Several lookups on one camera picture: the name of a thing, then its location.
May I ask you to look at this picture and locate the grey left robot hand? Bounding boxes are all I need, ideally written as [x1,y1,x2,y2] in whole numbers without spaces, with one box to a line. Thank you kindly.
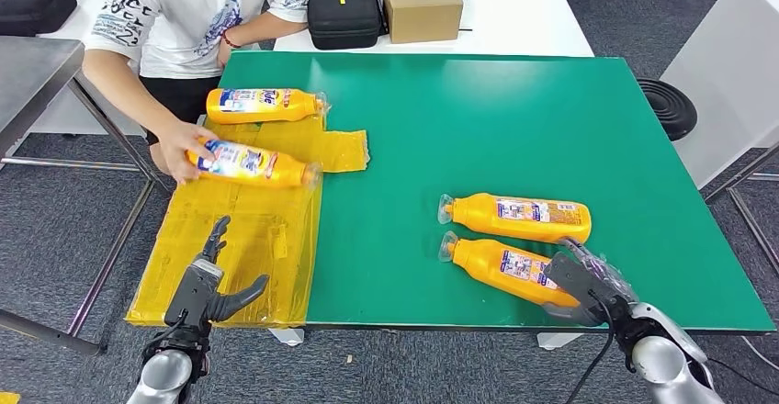
[194,216,270,323]

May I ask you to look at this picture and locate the person's right hand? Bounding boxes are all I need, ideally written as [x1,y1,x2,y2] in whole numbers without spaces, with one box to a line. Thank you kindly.
[156,119,219,185]

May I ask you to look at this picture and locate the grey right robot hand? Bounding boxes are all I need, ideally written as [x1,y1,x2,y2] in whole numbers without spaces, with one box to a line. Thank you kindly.
[541,238,640,328]

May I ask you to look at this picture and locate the orange detergent bottle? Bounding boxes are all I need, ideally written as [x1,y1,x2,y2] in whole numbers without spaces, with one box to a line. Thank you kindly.
[437,192,593,245]
[205,87,331,126]
[437,230,581,309]
[185,139,323,190]

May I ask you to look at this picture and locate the person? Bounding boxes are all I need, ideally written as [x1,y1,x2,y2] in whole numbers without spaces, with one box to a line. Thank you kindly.
[82,0,310,185]

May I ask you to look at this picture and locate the white table foot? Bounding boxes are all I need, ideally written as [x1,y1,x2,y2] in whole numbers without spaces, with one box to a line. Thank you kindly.
[536,332,585,351]
[268,328,306,348]

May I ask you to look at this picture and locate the yellow plastic-wrapped cardboard sheet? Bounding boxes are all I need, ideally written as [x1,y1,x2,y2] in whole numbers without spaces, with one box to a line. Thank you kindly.
[124,115,370,330]

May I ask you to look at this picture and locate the white desk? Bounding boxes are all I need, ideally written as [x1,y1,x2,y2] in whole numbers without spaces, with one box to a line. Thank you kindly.
[0,0,153,138]
[274,0,595,58]
[660,0,779,189]

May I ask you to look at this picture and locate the black zippered case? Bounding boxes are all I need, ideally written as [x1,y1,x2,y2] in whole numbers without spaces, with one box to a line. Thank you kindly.
[0,0,78,38]
[307,0,383,51]

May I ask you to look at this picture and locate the steel table with legs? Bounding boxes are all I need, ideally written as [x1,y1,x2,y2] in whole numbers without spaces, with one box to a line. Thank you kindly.
[0,36,172,357]

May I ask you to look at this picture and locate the black ribbed round stool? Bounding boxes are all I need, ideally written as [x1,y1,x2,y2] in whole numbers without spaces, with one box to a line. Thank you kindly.
[637,78,699,142]

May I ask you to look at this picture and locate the brown cardboard box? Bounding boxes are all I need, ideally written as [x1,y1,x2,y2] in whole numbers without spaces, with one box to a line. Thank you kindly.
[381,0,464,45]

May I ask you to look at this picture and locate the green table board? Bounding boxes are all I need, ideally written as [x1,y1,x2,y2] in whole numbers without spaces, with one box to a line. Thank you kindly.
[209,50,776,335]

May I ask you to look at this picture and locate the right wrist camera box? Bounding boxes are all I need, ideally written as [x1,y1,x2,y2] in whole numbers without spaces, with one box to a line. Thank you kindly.
[543,252,604,312]

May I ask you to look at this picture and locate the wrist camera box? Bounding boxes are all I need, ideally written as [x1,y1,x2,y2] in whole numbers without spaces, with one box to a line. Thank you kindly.
[543,252,604,312]
[164,259,225,330]

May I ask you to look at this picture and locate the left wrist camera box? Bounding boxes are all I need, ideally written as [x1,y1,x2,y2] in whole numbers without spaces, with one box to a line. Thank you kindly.
[164,259,225,330]

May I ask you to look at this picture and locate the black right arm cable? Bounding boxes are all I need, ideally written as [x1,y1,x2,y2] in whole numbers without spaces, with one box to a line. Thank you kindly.
[564,291,615,404]

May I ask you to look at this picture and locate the steel table frame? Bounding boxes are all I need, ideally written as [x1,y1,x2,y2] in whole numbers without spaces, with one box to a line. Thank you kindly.
[703,140,779,275]

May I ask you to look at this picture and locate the black floor cable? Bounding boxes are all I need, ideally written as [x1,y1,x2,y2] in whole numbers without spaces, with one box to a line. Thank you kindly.
[708,357,779,398]

